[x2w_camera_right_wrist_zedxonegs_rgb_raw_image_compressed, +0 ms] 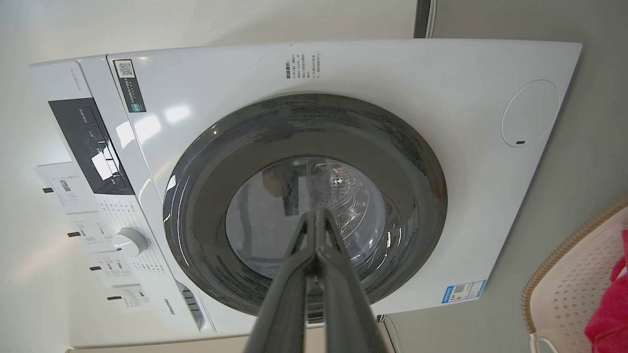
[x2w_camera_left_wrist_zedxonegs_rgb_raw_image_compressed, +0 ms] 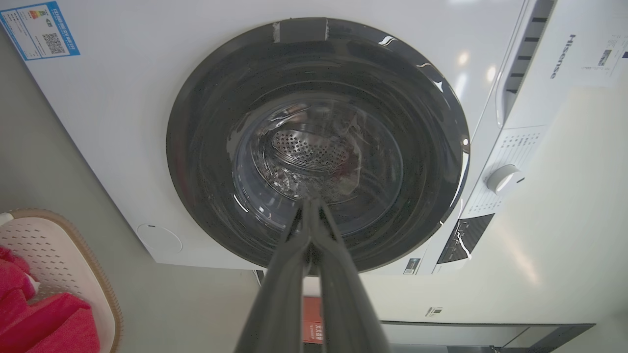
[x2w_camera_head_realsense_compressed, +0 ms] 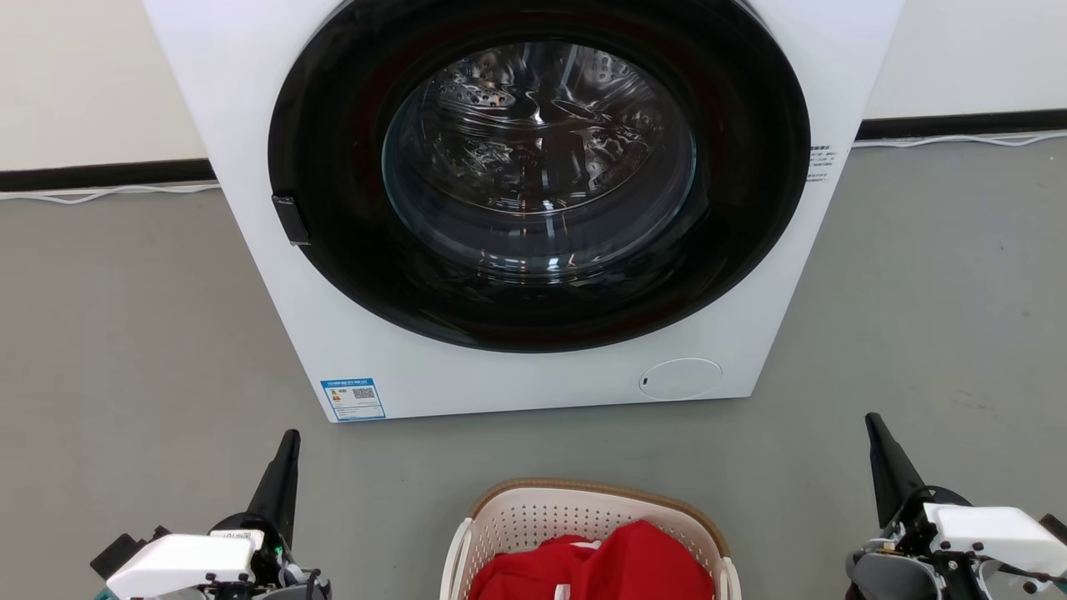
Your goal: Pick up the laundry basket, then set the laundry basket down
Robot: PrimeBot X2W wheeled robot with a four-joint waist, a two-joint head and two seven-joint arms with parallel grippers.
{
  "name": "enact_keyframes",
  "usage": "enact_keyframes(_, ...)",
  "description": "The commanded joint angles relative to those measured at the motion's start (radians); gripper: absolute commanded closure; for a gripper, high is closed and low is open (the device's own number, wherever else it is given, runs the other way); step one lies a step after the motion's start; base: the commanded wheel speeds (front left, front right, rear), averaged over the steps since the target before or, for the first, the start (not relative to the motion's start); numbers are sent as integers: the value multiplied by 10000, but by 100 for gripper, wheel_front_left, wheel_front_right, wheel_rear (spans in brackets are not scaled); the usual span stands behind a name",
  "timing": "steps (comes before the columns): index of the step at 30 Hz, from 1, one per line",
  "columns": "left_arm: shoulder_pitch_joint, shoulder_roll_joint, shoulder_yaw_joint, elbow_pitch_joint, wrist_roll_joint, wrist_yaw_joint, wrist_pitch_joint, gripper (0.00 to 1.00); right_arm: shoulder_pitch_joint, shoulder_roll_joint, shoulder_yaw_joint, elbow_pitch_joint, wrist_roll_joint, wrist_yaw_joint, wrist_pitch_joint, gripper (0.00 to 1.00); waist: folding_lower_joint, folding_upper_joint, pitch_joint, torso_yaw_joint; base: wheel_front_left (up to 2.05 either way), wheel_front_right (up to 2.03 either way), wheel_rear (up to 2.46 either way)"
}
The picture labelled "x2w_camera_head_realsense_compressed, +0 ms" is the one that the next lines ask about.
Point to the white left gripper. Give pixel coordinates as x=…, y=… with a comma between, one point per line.
x=183, y=562

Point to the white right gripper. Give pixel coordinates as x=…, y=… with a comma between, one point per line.
x=992, y=533

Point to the cream perforated laundry basket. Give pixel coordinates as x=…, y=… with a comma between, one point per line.
x=533, y=512

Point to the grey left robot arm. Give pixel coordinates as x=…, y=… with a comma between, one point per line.
x=308, y=585

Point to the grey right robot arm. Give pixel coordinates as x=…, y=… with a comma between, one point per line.
x=879, y=577

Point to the blue energy label sticker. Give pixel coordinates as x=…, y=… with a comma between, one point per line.
x=353, y=399

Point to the round white filter cover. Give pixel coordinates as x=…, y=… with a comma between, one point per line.
x=680, y=379

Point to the red garment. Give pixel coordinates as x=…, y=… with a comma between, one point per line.
x=617, y=567

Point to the small printed text sticker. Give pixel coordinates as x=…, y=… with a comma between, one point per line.
x=819, y=162

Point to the round black washer door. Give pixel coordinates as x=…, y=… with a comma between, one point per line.
x=350, y=167

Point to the black baseboard strip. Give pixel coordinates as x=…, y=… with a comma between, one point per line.
x=100, y=174
x=959, y=125

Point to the white front-load washing machine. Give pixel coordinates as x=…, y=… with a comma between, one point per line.
x=250, y=125

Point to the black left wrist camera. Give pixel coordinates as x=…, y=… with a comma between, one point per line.
x=117, y=552

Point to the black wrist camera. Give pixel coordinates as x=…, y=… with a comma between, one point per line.
x=1055, y=528
x=117, y=552

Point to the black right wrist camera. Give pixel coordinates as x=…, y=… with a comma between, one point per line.
x=1055, y=528

